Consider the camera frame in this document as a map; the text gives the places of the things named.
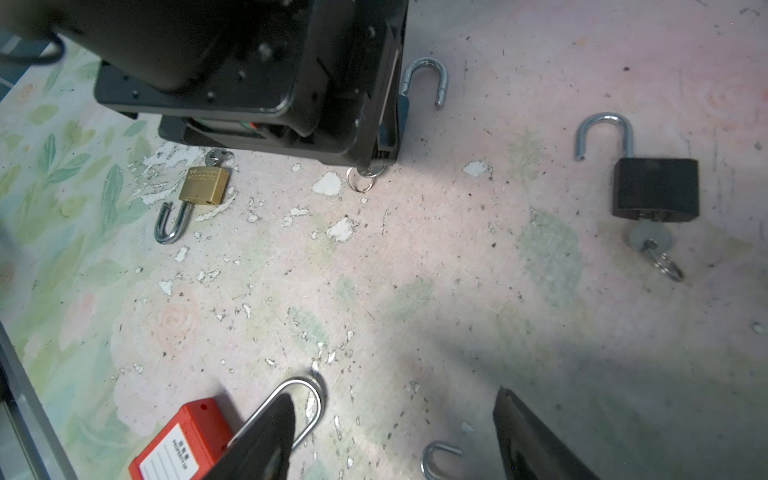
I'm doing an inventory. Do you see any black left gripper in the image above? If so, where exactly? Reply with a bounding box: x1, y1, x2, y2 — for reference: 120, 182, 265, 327
51, 1, 409, 167

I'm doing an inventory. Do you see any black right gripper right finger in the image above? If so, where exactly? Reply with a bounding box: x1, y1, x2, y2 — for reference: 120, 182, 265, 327
493, 387, 598, 480

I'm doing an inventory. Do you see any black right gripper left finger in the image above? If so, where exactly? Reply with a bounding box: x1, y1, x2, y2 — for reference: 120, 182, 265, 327
203, 393, 296, 480

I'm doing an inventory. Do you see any blue padlock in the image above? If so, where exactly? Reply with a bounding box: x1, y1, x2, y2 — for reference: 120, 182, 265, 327
346, 57, 450, 194

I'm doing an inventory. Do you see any brass padlock with key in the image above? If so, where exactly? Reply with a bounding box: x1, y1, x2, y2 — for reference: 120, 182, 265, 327
154, 148, 234, 245

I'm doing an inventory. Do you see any black padlock with key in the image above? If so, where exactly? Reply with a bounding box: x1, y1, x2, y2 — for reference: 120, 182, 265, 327
575, 112, 700, 283

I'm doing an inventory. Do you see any red safety padlock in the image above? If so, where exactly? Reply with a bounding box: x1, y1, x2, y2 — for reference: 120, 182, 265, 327
128, 376, 327, 480

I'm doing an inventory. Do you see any small brass padlock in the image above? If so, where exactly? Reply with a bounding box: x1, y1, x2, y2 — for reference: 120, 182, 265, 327
420, 440, 463, 480

